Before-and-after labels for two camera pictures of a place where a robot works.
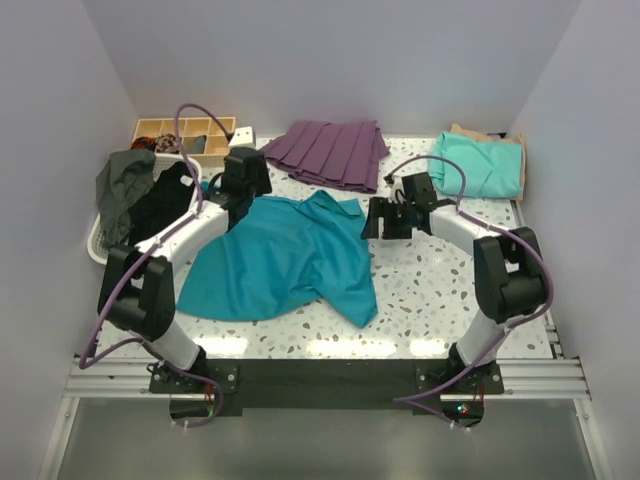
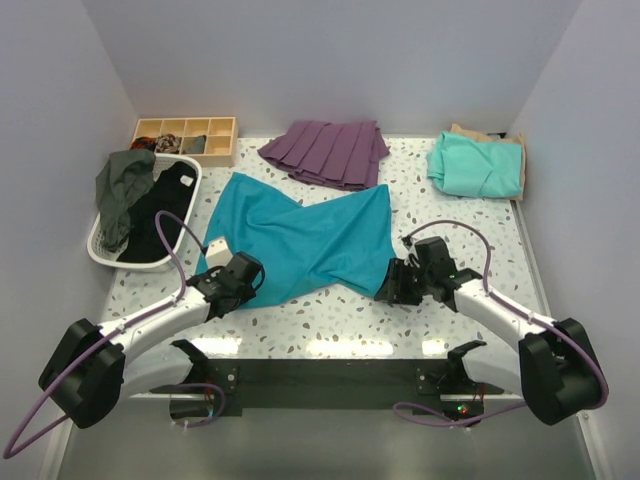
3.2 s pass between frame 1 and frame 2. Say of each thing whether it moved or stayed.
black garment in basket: stayed
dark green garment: stayed
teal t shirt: moved
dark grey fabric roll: stayed
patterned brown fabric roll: stayed
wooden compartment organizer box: stayed
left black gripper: moved
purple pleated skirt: stayed
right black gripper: moved
